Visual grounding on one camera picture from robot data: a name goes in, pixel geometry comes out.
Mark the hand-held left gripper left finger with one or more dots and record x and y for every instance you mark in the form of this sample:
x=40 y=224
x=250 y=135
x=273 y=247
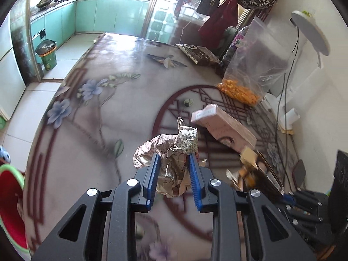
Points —
x=152 y=182

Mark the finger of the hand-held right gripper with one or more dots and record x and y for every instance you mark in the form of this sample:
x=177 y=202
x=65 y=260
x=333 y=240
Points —
x=307 y=219
x=301 y=199

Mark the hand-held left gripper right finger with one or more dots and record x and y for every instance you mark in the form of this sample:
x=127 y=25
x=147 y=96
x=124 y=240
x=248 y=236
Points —
x=196 y=182

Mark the newspaper ball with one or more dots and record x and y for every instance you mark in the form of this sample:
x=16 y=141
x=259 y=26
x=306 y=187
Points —
x=174 y=144

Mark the red bucket green rim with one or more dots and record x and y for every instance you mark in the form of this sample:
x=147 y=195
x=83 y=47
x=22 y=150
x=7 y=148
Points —
x=8 y=195

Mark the black phone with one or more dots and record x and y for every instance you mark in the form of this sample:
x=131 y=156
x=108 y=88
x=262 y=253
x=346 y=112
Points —
x=299 y=172

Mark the small tan box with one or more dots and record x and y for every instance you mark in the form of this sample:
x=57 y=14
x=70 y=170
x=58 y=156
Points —
x=248 y=155

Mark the pink cardboard box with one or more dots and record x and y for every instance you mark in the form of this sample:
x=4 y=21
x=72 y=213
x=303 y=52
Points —
x=225 y=130

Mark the white paper roll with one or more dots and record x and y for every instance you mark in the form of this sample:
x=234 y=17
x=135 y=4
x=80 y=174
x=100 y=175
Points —
x=292 y=116

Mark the dark brown snack packet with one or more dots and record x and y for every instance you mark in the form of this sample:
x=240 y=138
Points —
x=198 y=54

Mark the clear bag orange snacks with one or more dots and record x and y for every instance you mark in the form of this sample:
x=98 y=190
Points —
x=252 y=57

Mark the purple label bottle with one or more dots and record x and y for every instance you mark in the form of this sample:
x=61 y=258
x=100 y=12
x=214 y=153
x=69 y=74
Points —
x=239 y=39

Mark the dark red hanging bag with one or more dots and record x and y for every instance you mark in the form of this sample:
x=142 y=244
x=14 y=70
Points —
x=220 y=21

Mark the green kitchen waste bin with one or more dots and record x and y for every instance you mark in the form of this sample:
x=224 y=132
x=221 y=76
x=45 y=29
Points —
x=46 y=57

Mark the white round desk lamp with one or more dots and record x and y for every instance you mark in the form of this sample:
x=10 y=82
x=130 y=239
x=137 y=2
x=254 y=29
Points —
x=310 y=30

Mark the white refrigerator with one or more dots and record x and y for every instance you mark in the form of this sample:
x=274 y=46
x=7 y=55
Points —
x=9 y=87

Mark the teal kitchen cabinets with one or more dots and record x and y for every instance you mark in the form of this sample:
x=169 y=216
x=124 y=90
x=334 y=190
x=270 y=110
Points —
x=108 y=13

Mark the black wok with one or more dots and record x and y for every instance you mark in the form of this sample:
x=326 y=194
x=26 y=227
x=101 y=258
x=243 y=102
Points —
x=45 y=2

